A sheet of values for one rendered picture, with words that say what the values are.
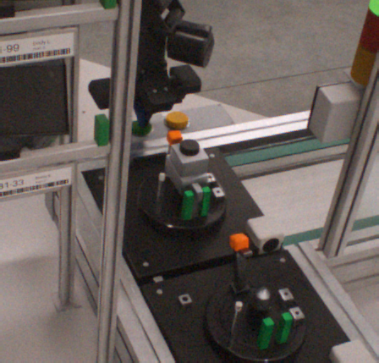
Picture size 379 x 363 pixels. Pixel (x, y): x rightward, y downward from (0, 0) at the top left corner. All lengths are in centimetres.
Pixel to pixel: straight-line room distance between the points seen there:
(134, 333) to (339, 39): 278
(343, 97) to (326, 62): 247
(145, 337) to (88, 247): 18
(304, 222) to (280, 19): 249
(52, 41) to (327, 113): 47
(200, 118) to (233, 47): 207
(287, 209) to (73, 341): 43
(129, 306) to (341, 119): 39
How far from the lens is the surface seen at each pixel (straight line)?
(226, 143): 146
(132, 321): 115
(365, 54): 110
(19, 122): 88
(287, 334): 111
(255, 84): 336
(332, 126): 114
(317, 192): 147
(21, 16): 75
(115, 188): 90
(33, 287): 132
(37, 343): 125
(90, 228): 127
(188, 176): 123
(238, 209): 132
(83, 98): 170
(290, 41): 368
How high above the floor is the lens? 185
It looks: 42 degrees down
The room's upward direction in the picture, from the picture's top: 8 degrees clockwise
